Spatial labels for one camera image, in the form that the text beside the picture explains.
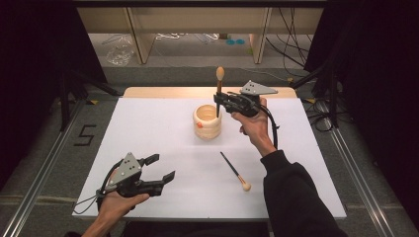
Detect thin white floor cable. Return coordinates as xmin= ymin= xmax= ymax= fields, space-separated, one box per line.
xmin=240 ymin=67 xmax=292 ymax=83

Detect clear plastic bag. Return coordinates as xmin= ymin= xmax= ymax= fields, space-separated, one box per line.
xmin=105 ymin=35 xmax=136 ymax=67

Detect black floor cable coil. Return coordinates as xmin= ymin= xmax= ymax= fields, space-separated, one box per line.
xmin=304 ymin=98 xmax=350 ymax=133

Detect thin black brush cream bristles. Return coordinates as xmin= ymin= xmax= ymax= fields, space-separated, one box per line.
xmin=219 ymin=151 xmax=252 ymax=193

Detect person's right hand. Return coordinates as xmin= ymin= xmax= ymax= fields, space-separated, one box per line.
xmin=231 ymin=97 xmax=278 ymax=157

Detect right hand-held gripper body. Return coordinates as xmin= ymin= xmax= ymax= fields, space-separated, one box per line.
xmin=230 ymin=79 xmax=279 ymax=118

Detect black curtain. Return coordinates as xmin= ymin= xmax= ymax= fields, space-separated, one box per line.
xmin=0 ymin=0 xmax=108 ymax=191
xmin=304 ymin=0 xmax=419 ymax=228

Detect bundle of black cables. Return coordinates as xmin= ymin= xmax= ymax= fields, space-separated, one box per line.
xmin=265 ymin=8 xmax=314 ymax=77

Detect beige office desk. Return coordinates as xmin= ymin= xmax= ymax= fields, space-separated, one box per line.
xmin=77 ymin=6 xmax=325 ymax=65

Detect cream ribbed wooden holder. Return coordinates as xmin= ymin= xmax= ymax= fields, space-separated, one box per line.
xmin=192 ymin=104 xmax=222 ymax=141

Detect person's dark clothing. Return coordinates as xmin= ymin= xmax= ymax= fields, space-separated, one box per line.
xmin=123 ymin=220 xmax=270 ymax=237

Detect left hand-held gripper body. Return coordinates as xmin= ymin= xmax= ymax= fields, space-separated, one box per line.
xmin=105 ymin=151 xmax=149 ymax=198

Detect black brush tan bristles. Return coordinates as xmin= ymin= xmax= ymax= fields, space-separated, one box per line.
xmin=215 ymin=65 xmax=226 ymax=119

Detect black metal stand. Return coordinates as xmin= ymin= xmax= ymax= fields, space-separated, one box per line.
xmin=58 ymin=67 xmax=122 ymax=132
xmin=290 ymin=62 xmax=340 ymax=129

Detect person's left hand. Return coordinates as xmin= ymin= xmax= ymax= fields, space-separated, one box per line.
xmin=95 ymin=192 xmax=151 ymax=225

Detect aluminium floor rail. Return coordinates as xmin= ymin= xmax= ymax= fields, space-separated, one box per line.
xmin=314 ymin=98 xmax=396 ymax=237
xmin=0 ymin=98 xmax=87 ymax=237

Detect right hand-held gripper cable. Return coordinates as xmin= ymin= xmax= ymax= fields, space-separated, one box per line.
xmin=261 ymin=104 xmax=281 ymax=151

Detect white table cover board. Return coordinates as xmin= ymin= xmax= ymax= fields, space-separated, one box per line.
xmin=71 ymin=97 xmax=348 ymax=220

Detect left hand-held gripper cable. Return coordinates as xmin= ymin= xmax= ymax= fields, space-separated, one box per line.
xmin=72 ymin=161 xmax=122 ymax=215

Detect hand-held gripper cable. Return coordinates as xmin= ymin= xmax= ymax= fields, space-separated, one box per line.
xmin=72 ymin=161 xmax=122 ymax=215
xmin=261 ymin=104 xmax=281 ymax=151

